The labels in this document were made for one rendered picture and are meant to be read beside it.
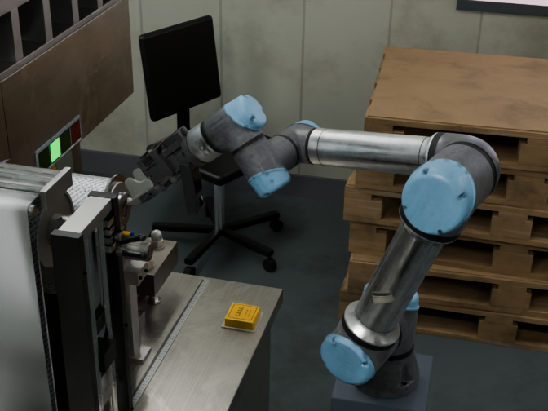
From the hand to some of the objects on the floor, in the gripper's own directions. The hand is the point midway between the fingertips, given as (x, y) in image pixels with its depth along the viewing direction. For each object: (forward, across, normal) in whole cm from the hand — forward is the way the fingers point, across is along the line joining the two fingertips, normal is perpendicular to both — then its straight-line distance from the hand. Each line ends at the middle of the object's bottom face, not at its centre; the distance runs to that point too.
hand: (135, 201), depth 194 cm
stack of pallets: (+16, -190, +152) cm, 244 cm away
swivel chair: (+114, -189, +70) cm, 232 cm away
